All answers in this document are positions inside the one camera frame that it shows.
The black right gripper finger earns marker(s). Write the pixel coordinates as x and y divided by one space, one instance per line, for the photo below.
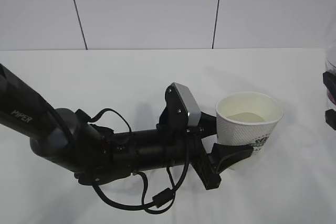
330 118
329 81

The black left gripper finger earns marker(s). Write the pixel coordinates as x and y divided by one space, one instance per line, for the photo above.
224 156
207 125

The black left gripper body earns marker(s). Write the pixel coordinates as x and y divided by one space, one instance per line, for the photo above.
173 143

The clear water bottle red label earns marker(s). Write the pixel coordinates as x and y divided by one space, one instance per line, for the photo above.
330 66

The white paper cup green logo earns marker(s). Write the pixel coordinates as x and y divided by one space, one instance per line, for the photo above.
247 118

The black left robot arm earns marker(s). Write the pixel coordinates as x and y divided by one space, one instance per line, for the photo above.
97 152

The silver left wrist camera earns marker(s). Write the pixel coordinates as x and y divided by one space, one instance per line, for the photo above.
192 109

